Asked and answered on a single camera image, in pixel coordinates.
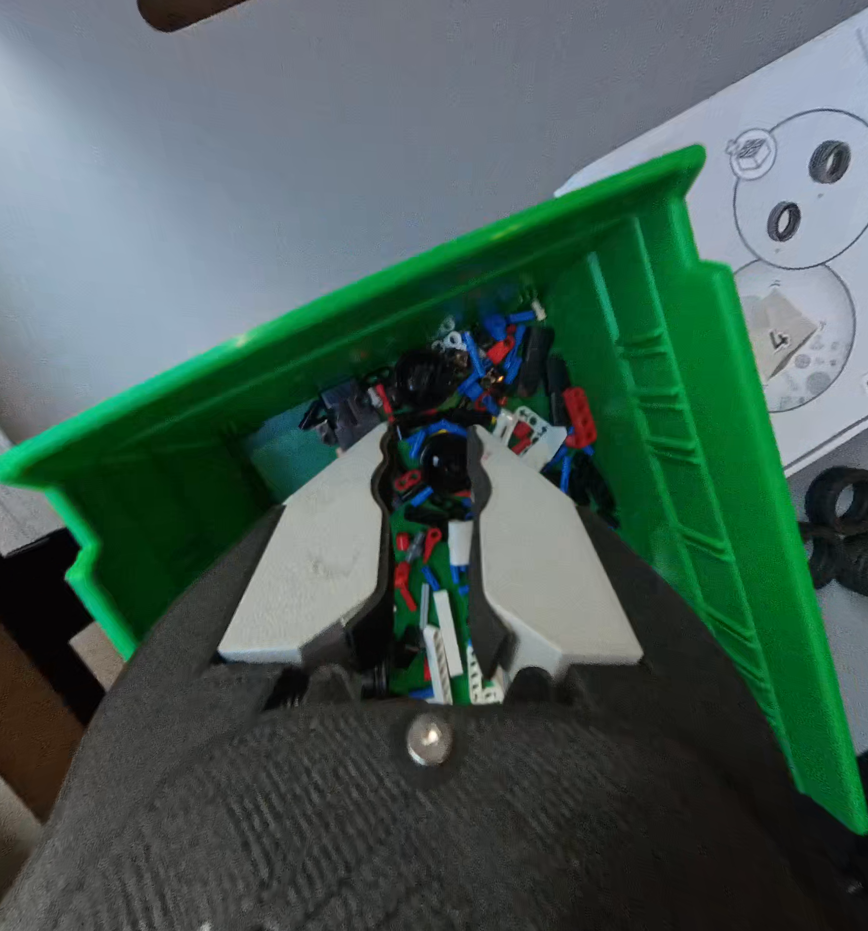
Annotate wood-edged table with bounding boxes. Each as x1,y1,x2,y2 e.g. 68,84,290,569
0,389,126,826

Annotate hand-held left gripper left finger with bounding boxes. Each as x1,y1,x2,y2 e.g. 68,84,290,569
216,424,396,664

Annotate green plastic bin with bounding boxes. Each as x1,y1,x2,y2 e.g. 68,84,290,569
0,144,868,836

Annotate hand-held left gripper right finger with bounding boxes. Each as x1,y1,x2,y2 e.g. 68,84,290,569
467,426,643,675

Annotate open building instruction booklet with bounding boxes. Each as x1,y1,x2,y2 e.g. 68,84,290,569
554,0,868,477

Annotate pile of brick pieces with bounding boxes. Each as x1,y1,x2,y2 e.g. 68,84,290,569
299,287,620,706

